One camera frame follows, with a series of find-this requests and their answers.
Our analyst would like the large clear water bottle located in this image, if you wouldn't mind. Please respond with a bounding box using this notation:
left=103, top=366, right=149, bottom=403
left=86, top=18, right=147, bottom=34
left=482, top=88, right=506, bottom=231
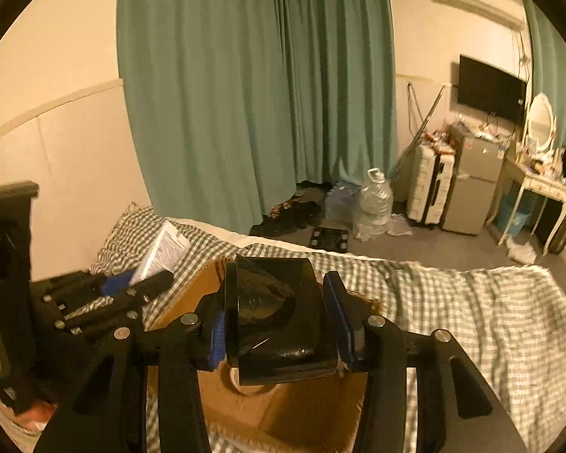
left=354, top=168, right=395, bottom=240

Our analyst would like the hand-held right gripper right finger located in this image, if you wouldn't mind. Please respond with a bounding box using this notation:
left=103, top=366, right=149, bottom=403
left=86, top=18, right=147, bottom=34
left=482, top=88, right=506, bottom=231
left=323, top=271, right=530, bottom=453

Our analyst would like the black bathroom scale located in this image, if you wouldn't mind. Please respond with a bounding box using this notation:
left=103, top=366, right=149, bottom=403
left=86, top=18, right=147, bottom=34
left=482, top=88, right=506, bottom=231
left=310, top=226, right=350, bottom=249

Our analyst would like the pile of snack packets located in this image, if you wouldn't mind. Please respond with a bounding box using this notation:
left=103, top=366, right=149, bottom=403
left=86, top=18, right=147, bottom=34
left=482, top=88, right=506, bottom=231
left=420, top=128, right=458, bottom=156

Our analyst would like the glossy black box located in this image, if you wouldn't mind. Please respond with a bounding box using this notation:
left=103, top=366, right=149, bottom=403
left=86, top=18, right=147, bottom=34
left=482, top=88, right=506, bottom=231
left=223, top=254, right=341, bottom=386

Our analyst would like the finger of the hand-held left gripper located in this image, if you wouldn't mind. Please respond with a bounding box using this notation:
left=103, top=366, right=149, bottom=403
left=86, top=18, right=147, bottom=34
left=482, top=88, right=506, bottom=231
left=54, top=270, right=175, bottom=337
left=42, top=271, right=135, bottom=310

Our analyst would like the green checked blanket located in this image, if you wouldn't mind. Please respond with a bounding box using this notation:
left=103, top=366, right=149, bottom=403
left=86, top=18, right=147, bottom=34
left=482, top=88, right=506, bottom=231
left=92, top=204, right=566, bottom=453

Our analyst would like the white plastic bag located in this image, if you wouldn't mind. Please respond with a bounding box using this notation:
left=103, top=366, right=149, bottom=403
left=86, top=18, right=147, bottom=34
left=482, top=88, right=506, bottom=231
left=506, top=240, right=539, bottom=265

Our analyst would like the narrow green curtain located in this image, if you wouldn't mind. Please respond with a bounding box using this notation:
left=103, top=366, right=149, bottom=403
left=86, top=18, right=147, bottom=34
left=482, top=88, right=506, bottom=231
left=523, top=0, right=566, bottom=152

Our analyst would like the grey mini fridge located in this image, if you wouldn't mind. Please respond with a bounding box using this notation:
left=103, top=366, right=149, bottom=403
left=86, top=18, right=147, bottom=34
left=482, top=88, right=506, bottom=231
left=441, top=123, right=506, bottom=236

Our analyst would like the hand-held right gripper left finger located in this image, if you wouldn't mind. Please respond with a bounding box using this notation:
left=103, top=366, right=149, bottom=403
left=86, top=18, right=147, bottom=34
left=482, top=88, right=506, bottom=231
left=33, top=299, right=228, bottom=453

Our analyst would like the pile of dark shoes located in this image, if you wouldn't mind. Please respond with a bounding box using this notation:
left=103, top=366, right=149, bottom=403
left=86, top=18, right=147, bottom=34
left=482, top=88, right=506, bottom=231
left=251, top=180, right=333, bottom=237

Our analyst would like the blue bin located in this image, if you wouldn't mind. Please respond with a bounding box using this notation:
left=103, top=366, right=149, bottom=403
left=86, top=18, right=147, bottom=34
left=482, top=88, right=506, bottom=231
left=496, top=197, right=533, bottom=239

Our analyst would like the black wall television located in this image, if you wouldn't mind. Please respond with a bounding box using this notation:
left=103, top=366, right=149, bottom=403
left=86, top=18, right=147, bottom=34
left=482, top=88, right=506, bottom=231
left=457, top=54, right=528, bottom=121

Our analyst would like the wide green curtain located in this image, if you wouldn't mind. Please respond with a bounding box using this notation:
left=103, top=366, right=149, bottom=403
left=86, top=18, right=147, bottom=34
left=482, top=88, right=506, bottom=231
left=116, top=0, right=398, bottom=236

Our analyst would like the white oval mirror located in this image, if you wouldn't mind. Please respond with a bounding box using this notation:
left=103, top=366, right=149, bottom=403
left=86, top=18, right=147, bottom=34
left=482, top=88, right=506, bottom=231
left=523, top=93, right=558, bottom=156

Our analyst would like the orange packet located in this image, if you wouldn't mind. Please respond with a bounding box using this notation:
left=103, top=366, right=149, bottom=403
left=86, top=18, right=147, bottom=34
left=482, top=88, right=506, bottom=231
left=10, top=399, right=60, bottom=435

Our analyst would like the white suitcase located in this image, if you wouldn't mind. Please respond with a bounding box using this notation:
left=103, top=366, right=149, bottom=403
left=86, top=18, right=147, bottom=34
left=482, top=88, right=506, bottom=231
left=406, top=140, right=456, bottom=227

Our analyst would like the long leaning stick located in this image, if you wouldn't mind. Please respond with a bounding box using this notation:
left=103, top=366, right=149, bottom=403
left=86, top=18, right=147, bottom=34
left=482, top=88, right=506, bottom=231
left=395, top=84, right=446, bottom=177

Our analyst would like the white printed packet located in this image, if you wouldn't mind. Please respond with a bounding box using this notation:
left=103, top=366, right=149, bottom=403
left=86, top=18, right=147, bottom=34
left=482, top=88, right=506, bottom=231
left=131, top=220, right=192, bottom=288

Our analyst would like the white vanity table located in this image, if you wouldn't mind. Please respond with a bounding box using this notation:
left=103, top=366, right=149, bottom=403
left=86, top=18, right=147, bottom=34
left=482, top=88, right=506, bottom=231
left=486, top=153, right=566, bottom=256

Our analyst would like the pack of small water bottles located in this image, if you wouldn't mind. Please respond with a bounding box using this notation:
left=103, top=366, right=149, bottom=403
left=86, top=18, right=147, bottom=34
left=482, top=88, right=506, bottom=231
left=323, top=182, right=361, bottom=225

